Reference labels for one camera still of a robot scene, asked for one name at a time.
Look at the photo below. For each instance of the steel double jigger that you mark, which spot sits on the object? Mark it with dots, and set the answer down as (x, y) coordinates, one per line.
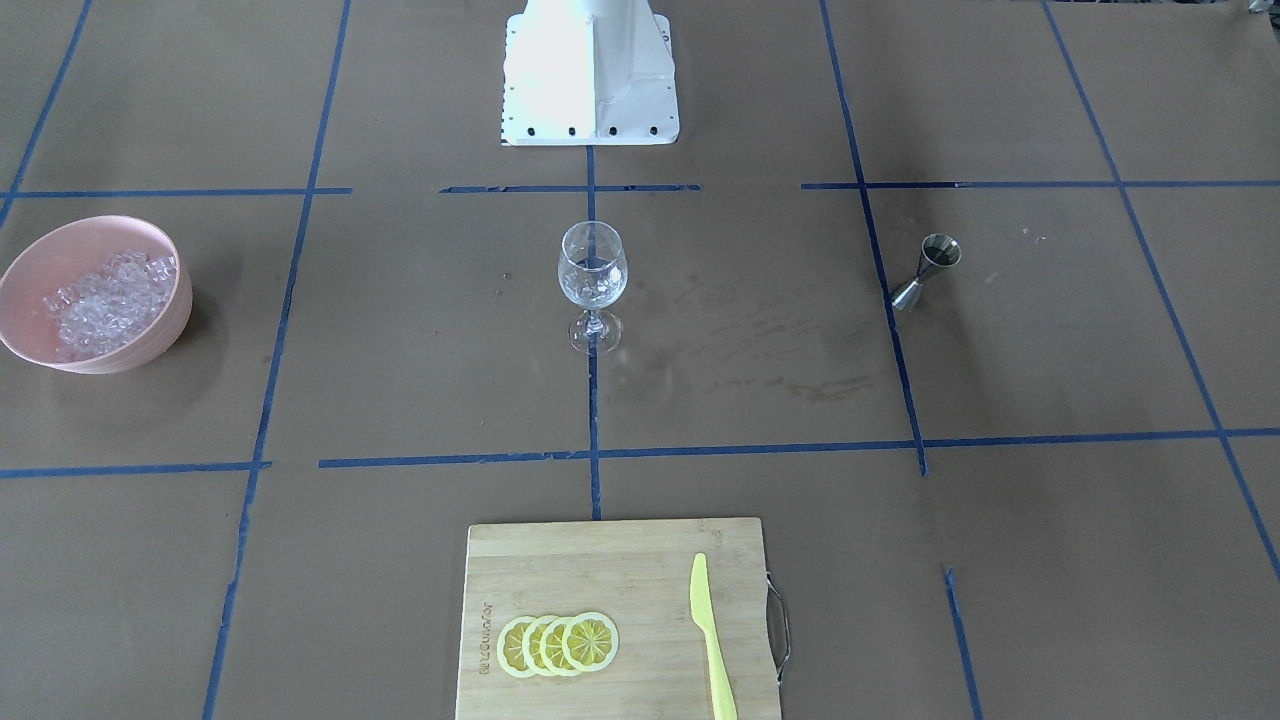
(938, 252)

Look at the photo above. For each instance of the clear wine glass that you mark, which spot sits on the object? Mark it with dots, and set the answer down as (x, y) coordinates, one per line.
(592, 272)

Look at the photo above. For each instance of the clear ice cubes pile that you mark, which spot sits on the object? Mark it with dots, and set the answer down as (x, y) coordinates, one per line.
(106, 309)

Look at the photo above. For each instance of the bamboo cutting board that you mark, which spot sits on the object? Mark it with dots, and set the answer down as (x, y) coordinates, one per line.
(638, 574)

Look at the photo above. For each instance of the lemon slice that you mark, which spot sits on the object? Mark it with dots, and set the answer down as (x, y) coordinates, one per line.
(590, 642)
(531, 645)
(511, 655)
(553, 657)

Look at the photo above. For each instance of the yellow plastic knife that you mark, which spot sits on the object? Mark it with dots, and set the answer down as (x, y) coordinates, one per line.
(702, 614)

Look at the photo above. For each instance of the pink bowl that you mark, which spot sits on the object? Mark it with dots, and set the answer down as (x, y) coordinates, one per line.
(62, 257)

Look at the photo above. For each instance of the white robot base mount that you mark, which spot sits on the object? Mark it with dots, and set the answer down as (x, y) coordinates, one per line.
(589, 73)

